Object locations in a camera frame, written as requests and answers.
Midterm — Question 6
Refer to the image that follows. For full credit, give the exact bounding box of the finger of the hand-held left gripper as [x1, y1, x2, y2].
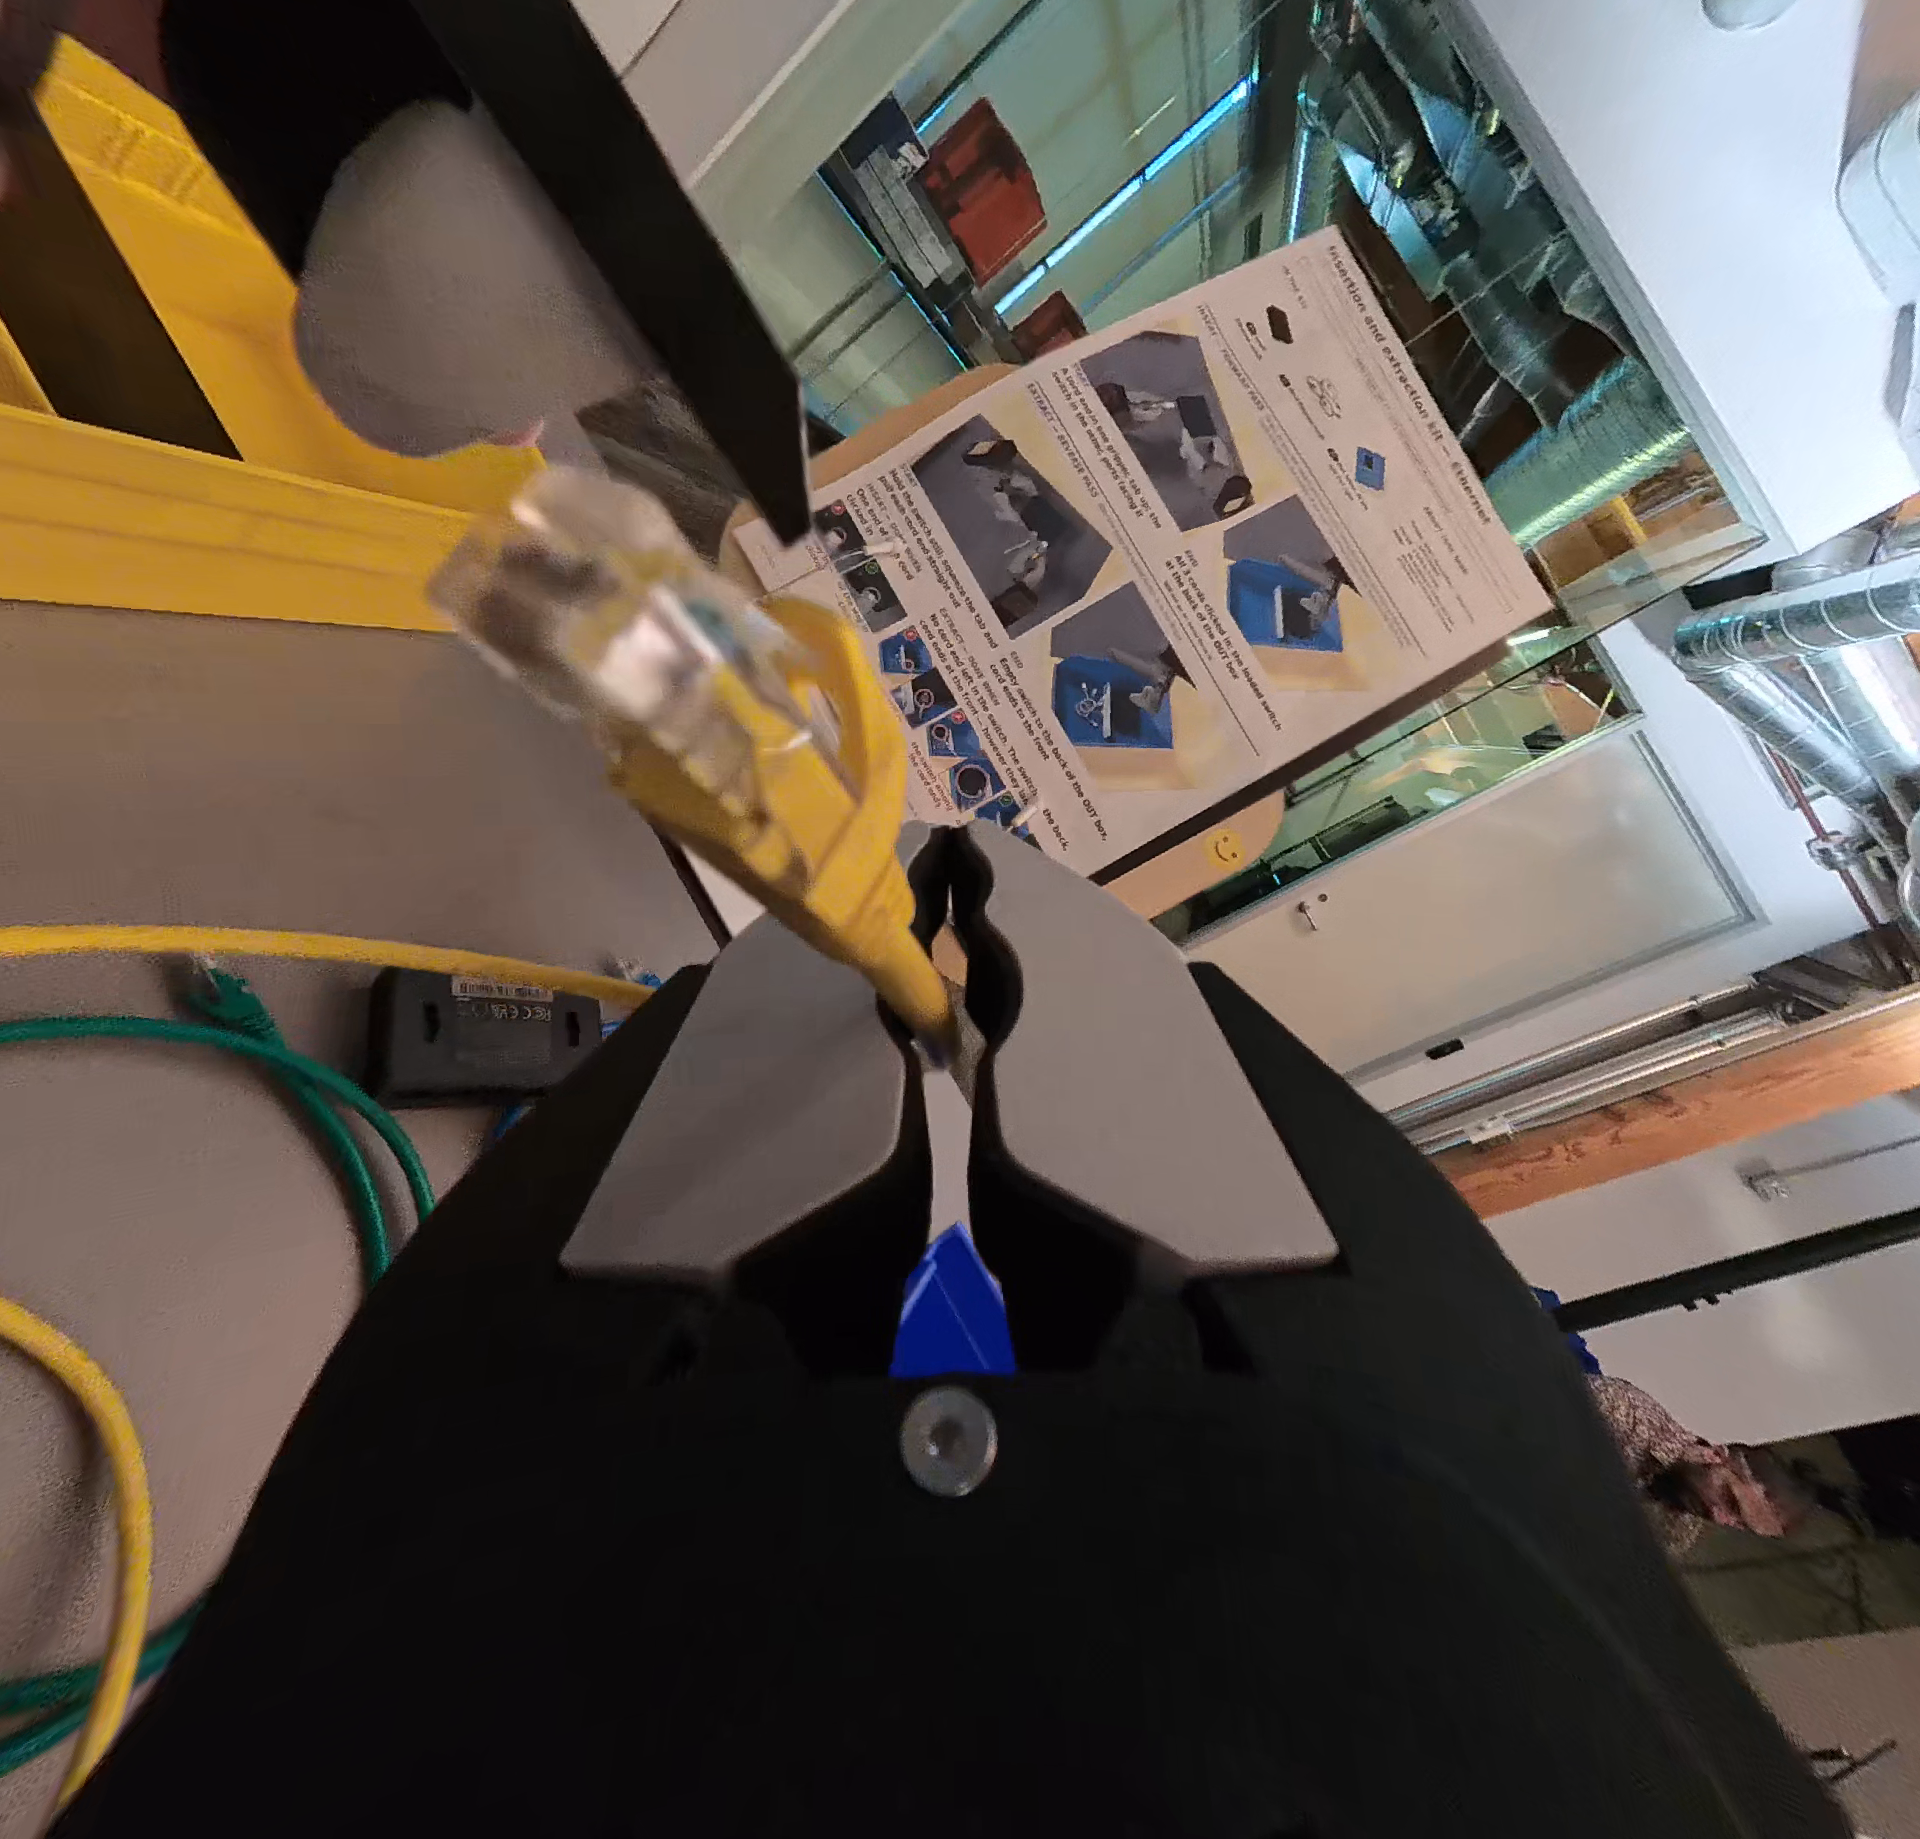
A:
[164, 0, 669, 463]

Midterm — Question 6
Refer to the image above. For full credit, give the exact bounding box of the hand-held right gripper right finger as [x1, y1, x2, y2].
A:
[946, 817, 1343, 1374]

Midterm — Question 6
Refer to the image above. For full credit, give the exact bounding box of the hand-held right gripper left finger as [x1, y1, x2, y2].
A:
[556, 823, 938, 1374]

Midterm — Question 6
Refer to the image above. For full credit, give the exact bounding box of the yellow ethernet cable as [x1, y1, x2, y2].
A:
[0, 457, 963, 1812]

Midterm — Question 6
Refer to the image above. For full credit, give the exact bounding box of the green ethernet cable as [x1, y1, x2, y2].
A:
[0, 966, 439, 1768]

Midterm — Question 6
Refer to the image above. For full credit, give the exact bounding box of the tan display board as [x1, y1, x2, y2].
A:
[809, 358, 1295, 924]

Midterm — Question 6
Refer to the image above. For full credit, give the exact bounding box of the blue box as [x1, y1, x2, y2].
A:
[889, 1222, 1018, 1378]

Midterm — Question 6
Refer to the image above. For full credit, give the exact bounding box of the yellow plastic box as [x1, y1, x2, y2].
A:
[0, 29, 519, 631]

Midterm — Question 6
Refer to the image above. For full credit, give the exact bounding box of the metal storage shelf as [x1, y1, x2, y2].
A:
[811, 96, 1098, 377]

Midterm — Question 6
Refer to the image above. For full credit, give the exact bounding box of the wooden beam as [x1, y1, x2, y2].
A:
[1438, 988, 1920, 1222]

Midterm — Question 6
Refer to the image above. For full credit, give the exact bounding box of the printed instruction poster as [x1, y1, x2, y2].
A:
[734, 222, 1558, 883]

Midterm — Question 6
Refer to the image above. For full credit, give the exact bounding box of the black network switch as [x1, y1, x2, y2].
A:
[366, 966, 616, 1107]

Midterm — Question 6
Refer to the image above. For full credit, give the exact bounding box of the silver ventilation duct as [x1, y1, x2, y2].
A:
[1669, 539, 1920, 886]

